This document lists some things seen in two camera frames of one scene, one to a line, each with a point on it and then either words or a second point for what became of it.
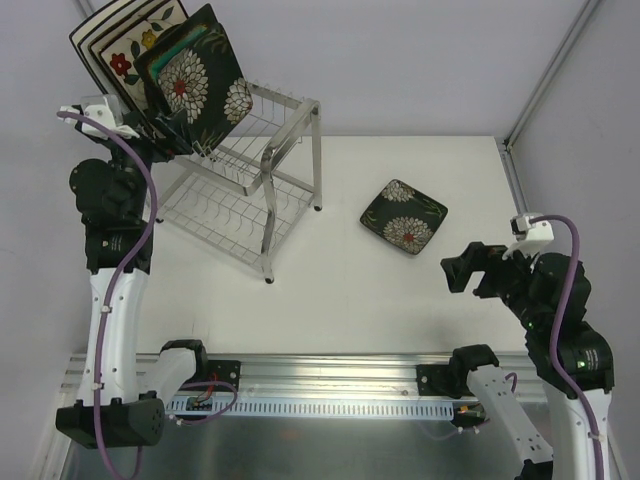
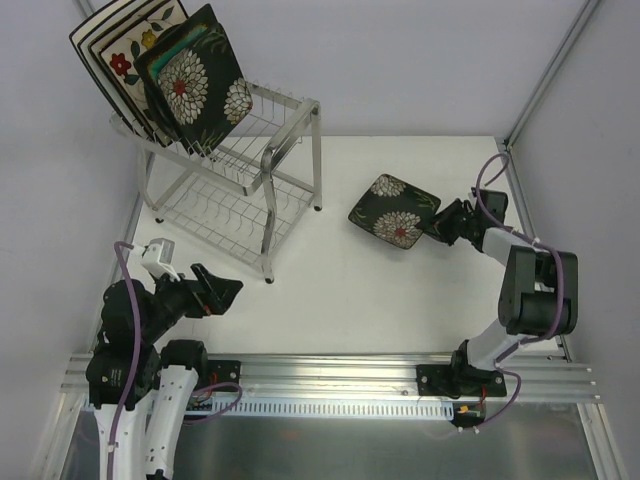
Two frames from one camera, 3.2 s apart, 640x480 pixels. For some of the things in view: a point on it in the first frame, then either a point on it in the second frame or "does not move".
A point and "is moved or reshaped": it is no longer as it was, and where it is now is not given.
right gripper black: [493, 270] to [447, 224]
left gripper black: [151, 143] to [201, 295]
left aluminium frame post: [86, 9] does not move
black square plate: [201, 20] does not move
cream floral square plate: [122, 52] does not move
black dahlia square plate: [403, 216] is moved or reshaped
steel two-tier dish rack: [249, 189] does not move
